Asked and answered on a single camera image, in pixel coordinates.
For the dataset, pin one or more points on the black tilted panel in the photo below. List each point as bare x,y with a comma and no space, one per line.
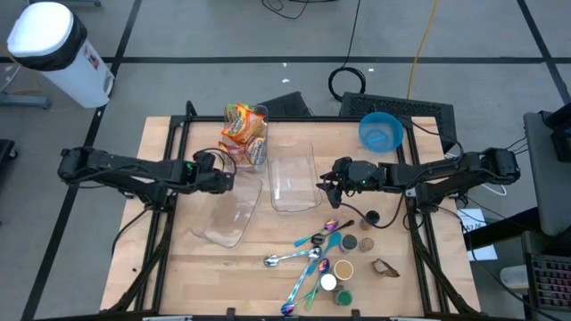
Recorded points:
285,106

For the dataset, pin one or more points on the black desk device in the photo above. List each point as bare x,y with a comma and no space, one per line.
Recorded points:
563,142

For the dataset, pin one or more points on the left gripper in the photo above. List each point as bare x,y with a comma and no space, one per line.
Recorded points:
218,182

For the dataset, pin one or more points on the blue plastic bowl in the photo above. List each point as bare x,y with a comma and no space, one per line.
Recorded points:
392,129

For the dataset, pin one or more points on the orange yellow ramen packet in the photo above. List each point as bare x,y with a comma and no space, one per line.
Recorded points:
243,122

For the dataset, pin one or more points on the black lid spice jar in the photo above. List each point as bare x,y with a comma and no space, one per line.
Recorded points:
373,217

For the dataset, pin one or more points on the clear plastic bin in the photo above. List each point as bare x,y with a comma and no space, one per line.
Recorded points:
224,134
294,178
227,214

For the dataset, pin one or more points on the white lid spice jar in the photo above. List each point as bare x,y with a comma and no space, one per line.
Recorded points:
328,282

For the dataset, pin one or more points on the backlit keyboard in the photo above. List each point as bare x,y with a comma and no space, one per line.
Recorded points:
551,281

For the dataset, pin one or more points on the brown lid spice jar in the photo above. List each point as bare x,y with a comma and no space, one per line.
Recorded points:
366,244

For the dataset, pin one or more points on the green lid spice jar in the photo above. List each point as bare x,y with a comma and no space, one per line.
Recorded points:
344,298

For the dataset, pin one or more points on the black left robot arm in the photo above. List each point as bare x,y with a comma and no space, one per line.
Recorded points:
111,167

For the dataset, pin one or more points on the black computer case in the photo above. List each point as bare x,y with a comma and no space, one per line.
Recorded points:
428,111

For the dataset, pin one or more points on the white trash can black bag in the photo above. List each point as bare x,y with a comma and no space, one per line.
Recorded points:
53,40

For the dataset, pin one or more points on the tan lid spice jar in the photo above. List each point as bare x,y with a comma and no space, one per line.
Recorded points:
344,269

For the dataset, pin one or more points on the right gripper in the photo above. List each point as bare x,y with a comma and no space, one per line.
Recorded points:
357,176

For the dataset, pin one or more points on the white computer mouse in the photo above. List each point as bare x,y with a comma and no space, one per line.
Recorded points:
513,277

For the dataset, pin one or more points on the red ramen packet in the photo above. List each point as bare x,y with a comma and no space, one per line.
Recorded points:
231,153

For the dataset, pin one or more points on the purple label spice jar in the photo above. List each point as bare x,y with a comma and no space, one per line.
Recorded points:
350,242

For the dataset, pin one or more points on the black aluminium table frame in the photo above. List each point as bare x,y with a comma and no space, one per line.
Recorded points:
321,118

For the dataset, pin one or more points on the teal plastic spoon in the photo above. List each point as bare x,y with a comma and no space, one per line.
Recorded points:
333,241

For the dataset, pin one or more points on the black desk beam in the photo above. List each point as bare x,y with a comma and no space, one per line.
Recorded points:
499,229

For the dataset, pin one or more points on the white paper sheet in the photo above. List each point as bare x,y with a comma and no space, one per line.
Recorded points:
484,254

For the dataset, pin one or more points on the grey desk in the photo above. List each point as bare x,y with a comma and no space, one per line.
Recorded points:
548,187

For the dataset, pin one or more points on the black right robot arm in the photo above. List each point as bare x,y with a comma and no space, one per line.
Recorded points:
446,171

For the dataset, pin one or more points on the iridescent rainbow spoon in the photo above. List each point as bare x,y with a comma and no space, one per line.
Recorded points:
331,224
323,265

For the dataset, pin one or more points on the yellow pink ramen packet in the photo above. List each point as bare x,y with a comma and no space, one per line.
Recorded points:
257,150

